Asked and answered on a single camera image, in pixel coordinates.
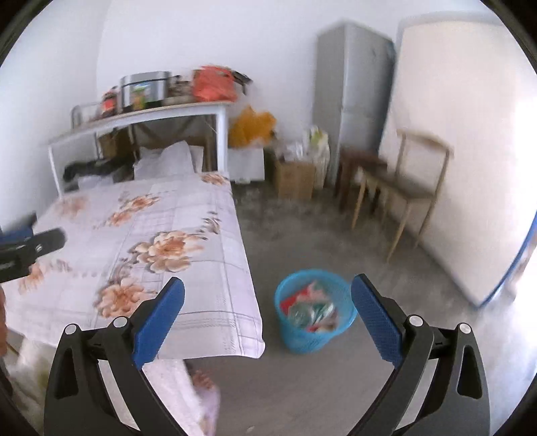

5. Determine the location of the light wooden chair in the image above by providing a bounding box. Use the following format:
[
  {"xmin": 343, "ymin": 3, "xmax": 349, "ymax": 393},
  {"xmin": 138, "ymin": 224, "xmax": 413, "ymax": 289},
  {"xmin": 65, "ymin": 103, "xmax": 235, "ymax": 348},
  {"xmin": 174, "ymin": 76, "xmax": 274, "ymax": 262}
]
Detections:
[{"xmin": 351, "ymin": 129, "xmax": 454, "ymax": 263}]

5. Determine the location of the person's left forearm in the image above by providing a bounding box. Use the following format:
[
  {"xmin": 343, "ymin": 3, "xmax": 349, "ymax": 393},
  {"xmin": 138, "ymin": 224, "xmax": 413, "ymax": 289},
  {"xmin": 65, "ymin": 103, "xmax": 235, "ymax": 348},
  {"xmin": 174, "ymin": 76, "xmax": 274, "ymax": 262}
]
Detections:
[{"xmin": 0, "ymin": 285, "xmax": 10, "ymax": 357}]

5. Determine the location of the orange plastic bag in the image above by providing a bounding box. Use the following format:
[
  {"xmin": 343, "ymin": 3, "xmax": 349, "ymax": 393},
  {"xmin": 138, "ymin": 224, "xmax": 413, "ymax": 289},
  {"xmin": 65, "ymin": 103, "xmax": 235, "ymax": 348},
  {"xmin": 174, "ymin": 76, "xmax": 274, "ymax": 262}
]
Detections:
[{"xmin": 228, "ymin": 107, "xmax": 278, "ymax": 148}]

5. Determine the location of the printed white sack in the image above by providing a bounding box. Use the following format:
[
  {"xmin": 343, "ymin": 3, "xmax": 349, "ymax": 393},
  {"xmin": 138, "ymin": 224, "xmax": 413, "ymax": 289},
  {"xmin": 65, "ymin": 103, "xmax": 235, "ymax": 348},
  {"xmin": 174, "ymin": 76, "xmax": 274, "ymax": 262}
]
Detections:
[{"xmin": 304, "ymin": 126, "xmax": 331, "ymax": 189}]

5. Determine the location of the red plastic bag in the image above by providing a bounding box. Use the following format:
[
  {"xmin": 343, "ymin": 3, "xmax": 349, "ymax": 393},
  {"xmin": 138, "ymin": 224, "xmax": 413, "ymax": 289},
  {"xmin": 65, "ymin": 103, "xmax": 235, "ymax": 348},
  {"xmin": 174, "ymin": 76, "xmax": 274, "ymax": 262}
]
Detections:
[{"xmin": 192, "ymin": 66, "xmax": 238, "ymax": 102}]

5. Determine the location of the dark wooden stool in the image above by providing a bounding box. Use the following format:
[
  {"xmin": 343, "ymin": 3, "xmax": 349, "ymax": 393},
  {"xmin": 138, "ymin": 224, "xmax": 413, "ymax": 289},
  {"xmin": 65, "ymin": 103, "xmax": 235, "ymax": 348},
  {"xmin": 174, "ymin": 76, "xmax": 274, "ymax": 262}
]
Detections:
[{"xmin": 336, "ymin": 149, "xmax": 389, "ymax": 210}]

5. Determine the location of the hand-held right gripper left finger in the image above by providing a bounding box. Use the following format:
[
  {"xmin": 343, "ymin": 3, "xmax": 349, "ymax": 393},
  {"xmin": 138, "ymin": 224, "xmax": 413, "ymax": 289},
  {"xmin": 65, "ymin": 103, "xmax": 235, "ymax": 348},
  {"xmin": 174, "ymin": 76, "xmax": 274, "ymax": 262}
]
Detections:
[{"xmin": 44, "ymin": 277, "xmax": 187, "ymax": 436}]

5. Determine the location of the small red jar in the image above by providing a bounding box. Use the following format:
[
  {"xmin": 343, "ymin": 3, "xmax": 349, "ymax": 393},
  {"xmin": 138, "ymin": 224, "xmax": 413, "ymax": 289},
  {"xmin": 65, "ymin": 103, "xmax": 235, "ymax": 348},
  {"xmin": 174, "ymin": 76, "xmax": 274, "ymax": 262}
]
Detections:
[{"xmin": 101, "ymin": 90, "xmax": 120, "ymax": 118}]

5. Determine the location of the person's white clothing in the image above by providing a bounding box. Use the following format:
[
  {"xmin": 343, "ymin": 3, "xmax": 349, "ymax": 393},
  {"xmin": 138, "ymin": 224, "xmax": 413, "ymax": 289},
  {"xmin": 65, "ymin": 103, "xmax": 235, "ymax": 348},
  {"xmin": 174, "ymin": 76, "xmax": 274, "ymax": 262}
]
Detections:
[{"xmin": 143, "ymin": 358, "xmax": 202, "ymax": 436}]

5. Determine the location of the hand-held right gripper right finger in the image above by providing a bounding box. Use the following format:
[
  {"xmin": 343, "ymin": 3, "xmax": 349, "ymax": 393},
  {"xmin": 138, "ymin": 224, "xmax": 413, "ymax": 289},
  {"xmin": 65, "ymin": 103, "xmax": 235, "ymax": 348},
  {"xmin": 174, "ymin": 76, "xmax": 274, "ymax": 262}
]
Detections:
[{"xmin": 351, "ymin": 273, "xmax": 491, "ymax": 436}]

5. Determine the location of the grey refrigerator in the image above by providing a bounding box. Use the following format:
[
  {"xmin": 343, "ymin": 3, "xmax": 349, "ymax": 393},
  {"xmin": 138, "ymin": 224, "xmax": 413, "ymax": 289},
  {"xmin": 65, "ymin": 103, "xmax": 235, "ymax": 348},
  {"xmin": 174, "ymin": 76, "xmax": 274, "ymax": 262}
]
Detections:
[{"xmin": 312, "ymin": 21, "xmax": 397, "ymax": 189}]

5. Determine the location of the brown cardboard box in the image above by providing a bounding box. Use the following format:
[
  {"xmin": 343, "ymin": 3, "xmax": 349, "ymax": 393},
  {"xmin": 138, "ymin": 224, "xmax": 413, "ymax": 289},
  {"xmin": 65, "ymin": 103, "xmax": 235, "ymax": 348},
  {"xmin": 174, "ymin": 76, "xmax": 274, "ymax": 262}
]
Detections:
[{"xmin": 275, "ymin": 159, "xmax": 317, "ymax": 200}]

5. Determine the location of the red snack box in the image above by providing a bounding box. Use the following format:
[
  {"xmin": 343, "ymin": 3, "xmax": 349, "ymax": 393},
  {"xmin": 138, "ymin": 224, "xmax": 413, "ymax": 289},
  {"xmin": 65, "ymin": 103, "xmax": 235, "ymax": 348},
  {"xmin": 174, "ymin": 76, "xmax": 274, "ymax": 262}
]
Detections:
[{"xmin": 280, "ymin": 289, "xmax": 313, "ymax": 315}]

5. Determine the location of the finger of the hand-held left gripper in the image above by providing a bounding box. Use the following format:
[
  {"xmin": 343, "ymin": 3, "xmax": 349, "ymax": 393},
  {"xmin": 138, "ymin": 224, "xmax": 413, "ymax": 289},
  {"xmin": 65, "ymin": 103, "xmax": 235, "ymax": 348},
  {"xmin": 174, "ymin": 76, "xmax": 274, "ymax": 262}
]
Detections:
[
  {"xmin": 0, "ymin": 228, "xmax": 68, "ymax": 282},
  {"xmin": 0, "ymin": 213, "xmax": 38, "ymax": 244}
]

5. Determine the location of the black bag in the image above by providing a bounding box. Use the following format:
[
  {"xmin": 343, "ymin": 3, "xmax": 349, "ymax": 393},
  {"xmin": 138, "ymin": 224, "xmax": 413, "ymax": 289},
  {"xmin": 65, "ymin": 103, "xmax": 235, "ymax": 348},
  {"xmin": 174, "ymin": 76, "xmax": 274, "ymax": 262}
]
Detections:
[{"xmin": 63, "ymin": 159, "xmax": 127, "ymax": 182}]

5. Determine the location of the person's foot in purple slipper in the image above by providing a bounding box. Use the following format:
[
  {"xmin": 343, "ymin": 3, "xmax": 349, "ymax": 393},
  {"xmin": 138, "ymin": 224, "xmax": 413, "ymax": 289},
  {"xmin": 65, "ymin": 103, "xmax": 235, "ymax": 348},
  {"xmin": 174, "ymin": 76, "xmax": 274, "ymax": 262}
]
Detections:
[{"xmin": 191, "ymin": 369, "xmax": 221, "ymax": 432}]

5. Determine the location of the plain white sack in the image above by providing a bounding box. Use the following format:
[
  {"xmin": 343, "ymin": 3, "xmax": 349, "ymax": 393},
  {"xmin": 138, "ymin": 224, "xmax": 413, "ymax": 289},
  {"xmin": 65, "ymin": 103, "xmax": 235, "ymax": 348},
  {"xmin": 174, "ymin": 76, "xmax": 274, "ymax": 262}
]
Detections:
[{"xmin": 133, "ymin": 142, "xmax": 196, "ymax": 179}]

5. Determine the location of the blue mesh basket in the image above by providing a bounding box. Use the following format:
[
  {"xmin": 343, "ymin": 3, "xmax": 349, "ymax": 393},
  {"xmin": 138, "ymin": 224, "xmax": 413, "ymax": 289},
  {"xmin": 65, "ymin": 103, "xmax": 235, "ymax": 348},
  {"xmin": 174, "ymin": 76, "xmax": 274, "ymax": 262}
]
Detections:
[{"xmin": 275, "ymin": 270, "xmax": 358, "ymax": 353}]

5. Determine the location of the white foam box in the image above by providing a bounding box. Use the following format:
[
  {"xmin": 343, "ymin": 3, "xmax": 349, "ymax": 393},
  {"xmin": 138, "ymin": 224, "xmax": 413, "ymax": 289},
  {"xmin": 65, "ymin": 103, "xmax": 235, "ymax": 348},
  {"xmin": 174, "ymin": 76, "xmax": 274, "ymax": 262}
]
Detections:
[{"xmin": 229, "ymin": 147, "xmax": 266, "ymax": 183}]

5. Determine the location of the floral tablecloth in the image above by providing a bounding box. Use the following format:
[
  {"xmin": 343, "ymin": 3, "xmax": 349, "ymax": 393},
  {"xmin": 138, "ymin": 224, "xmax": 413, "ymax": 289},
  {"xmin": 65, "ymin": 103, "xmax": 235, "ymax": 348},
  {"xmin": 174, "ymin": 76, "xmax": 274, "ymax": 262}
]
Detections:
[{"xmin": 2, "ymin": 171, "xmax": 266, "ymax": 360}]

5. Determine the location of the metal pot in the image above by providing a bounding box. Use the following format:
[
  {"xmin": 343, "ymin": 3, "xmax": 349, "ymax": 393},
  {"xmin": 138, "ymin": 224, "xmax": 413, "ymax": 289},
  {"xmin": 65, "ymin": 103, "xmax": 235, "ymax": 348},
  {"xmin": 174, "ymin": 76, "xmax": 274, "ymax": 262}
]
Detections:
[{"xmin": 119, "ymin": 71, "xmax": 173, "ymax": 110}]

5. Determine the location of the white framed desk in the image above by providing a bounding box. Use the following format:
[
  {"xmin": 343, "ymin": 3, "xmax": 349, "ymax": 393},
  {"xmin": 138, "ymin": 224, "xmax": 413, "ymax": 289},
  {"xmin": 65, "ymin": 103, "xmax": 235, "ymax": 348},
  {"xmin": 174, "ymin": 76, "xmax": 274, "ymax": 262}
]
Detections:
[{"xmin": 46, "ymin": 101, "xmax": 236, "ymax": 198}]

